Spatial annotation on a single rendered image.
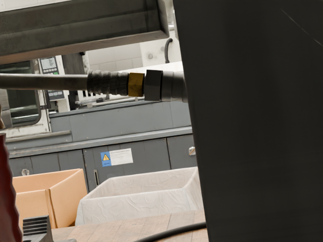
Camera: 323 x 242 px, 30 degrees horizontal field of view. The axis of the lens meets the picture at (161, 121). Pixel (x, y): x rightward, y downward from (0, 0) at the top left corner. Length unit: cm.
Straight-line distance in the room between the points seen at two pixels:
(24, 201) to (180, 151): 237
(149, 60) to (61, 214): 293
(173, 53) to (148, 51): 23
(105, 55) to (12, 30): 663
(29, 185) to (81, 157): 180
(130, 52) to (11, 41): 651
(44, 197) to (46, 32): 236
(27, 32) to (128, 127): 459
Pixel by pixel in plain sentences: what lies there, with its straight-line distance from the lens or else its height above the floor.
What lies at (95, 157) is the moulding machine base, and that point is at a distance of 505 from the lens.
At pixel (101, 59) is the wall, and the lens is 702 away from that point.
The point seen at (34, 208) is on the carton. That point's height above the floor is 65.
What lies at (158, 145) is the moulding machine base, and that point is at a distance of 493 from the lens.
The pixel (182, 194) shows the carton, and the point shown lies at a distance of 264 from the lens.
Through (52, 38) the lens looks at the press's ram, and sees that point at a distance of 38.
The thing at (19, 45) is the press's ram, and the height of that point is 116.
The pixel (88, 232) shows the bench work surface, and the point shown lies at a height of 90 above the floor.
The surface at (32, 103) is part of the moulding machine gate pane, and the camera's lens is 515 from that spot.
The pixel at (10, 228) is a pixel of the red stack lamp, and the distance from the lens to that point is 16.
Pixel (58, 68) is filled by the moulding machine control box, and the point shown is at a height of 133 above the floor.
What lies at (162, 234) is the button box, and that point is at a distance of 88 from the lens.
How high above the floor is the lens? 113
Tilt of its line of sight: 4 degrees down
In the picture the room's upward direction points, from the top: 9 degrees counter-clockwise
